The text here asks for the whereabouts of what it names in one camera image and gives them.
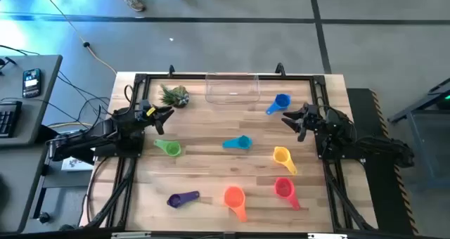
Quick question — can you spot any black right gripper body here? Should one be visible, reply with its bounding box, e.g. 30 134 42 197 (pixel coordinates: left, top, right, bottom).
298 103 323 135

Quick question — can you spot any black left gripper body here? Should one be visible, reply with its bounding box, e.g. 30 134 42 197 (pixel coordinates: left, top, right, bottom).
135 100 159 126

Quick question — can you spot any dark blue measuring cup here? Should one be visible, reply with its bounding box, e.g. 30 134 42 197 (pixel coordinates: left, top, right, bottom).
265 93 292 116

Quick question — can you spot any green measuring cup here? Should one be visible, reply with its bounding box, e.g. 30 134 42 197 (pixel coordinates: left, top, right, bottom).
153 138 182 157

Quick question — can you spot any yellow measuring cup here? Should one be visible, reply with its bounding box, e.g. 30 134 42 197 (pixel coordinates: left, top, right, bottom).
273 146 298 176

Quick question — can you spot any light blue measuring cup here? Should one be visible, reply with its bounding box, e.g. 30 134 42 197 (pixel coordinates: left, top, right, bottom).
221 135 253 150

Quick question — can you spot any red measuring cup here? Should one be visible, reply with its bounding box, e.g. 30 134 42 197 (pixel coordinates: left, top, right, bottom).
274 176 302 211

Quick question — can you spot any purple measuring cup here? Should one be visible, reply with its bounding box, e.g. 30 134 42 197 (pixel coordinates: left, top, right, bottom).
166 190 200 209

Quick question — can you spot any orange measuring cup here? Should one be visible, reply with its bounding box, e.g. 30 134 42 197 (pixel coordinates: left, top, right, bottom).
224 186 248 223

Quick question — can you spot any clear plastic basket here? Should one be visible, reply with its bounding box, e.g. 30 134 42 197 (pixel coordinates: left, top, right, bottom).
205 72 261 105

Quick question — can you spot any small potted succulent plant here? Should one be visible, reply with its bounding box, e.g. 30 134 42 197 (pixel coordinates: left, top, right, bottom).
160 84 191 109

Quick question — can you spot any white printed booklet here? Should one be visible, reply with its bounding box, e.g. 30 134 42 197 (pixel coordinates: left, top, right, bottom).
61 156 94 172

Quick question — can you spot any grey desk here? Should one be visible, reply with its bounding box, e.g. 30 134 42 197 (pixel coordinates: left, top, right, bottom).
0 54 63 235

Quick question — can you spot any black hazard-striped floor mat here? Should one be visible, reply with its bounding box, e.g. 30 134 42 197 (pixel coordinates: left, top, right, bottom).
346 87 419 236

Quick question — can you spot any blue-grey metal cart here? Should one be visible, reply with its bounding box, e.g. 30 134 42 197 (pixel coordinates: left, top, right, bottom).
386 77 450 190

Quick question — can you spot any black smartphone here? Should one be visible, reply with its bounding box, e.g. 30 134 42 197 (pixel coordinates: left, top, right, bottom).
22 67 42 99

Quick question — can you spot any black keyboard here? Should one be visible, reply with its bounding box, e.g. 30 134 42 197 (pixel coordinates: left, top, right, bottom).
0 100 23 138

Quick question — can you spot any black metal table frame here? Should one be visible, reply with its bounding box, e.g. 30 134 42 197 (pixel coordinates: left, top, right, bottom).
84 63 379 233

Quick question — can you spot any yellow floor cable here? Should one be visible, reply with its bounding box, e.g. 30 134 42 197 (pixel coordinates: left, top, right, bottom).
37 0 117 75

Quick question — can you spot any white metal bracket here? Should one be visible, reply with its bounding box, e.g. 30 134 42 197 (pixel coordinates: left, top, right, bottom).
111 231 152 239
307 233 349 239

